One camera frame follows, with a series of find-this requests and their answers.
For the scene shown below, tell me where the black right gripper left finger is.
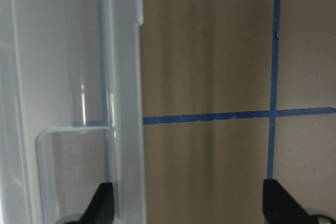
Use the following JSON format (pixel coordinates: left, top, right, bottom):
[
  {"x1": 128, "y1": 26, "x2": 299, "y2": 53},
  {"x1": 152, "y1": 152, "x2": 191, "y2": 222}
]
[{"x1": 78, "y1": 183, "x2": 115, "y2": 224}]

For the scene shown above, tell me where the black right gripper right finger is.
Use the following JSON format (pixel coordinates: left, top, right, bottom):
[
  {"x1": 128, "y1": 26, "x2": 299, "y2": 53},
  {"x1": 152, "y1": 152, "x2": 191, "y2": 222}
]
[{"x1": 263, "y1": 179, "x2": 315, "y2": 224}]

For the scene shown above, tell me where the clear plastic box lid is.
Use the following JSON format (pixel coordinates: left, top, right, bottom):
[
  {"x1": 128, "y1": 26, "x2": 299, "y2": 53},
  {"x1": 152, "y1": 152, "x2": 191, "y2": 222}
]
[{"x1": 1, "y1": 0, "x2": 146, "y2": 223}]

